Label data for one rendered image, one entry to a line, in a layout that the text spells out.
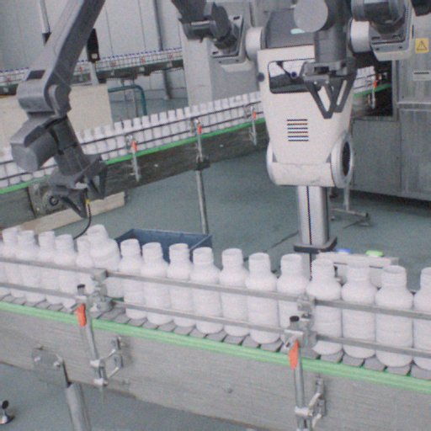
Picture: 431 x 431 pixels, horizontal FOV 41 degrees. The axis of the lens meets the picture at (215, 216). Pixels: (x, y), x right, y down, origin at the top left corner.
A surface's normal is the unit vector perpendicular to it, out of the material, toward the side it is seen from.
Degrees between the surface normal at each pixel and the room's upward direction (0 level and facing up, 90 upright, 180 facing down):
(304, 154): 90
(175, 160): 92
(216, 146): 89
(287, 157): 90
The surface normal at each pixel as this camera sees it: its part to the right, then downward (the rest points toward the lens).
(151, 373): -0.47, 0.32
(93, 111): 0.69, 0.15
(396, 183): -0.75, 0.27
